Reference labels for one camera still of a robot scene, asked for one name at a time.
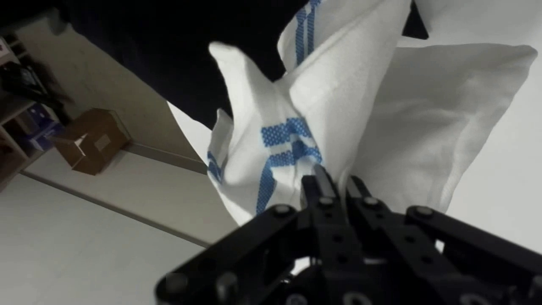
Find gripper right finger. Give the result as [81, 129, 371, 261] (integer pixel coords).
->
[346, 175, 542, 305]

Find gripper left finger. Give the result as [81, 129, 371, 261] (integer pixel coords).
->
[155, 164, 353, 305]

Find white tea towel blue stripes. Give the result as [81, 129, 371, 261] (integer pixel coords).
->
[207, 0, 538, 226]

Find brown cardboard box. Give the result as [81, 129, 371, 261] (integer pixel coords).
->
[50, 108, 130, 176]

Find wooden shelf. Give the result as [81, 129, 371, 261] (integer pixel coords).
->
[0, 32, 68, 192]

